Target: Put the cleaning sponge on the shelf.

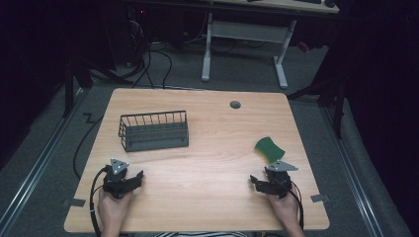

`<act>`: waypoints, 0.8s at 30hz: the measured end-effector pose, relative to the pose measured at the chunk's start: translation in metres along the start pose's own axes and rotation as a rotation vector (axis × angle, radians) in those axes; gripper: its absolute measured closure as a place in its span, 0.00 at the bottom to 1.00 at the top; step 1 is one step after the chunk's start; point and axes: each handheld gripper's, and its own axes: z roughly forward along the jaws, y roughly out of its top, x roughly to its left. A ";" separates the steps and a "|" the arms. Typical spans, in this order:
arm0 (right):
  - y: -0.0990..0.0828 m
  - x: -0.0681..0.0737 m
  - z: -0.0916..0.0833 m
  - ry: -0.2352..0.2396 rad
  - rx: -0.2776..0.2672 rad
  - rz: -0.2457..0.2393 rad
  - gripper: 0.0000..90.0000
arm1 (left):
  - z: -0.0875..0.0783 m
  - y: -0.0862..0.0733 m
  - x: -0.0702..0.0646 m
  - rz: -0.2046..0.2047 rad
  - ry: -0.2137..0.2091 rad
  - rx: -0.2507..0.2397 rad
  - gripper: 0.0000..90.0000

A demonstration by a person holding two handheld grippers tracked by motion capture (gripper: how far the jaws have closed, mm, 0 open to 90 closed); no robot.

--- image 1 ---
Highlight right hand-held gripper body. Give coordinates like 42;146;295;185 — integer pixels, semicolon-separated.
264;159;299;199

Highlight green sponge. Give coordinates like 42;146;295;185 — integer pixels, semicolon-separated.
253;136;287;165

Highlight person's striped clothing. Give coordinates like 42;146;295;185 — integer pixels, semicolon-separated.
152;230;253;237

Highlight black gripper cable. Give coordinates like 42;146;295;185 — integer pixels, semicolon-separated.
289;180;305;230
89;165;112;237

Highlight metal floor rail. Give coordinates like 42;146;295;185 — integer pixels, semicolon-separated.
320;107;386;237
0;88;85;231

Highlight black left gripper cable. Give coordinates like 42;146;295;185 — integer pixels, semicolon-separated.
89;165;112;237

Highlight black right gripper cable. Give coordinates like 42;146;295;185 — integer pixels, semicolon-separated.
289;180;305;230

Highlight person's left hand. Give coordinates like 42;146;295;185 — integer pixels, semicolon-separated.
97;189;135;231

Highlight black metal stand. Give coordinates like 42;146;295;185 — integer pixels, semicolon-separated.
286;70;348;140
61;55;132;119

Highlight black cable bundle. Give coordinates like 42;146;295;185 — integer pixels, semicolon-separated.
126;19;174;90

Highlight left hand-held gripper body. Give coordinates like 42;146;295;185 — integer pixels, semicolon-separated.
102;158;133;200

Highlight dark grey wire basket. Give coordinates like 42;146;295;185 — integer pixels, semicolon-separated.
118;110;190;153

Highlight black floor cable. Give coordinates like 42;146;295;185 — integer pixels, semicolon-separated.
72;112;105;181

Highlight white-legged desk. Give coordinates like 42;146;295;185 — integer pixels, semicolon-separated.
201;0;341;90

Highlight person's right hand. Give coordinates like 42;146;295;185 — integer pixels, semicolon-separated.
266;183;300;229

